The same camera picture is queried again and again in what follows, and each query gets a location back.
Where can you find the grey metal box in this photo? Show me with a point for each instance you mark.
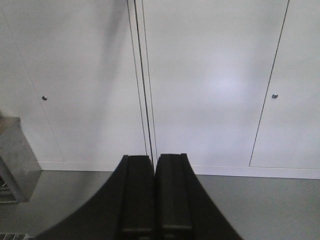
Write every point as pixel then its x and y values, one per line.
pixel 19 168

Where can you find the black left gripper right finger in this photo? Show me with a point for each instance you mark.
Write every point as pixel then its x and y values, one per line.
pixel 184 210

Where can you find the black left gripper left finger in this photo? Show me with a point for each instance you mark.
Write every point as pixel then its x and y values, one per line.
pixel 122 209

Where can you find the white left cabinet door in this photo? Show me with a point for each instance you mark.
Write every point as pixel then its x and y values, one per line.
pixel 78 59

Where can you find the white right cabinet door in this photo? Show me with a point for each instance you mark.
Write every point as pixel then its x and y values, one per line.
pixel 210 63

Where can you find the white cabinet door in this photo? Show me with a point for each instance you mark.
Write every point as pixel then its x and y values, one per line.
pixel 210 63
pixel 78 59

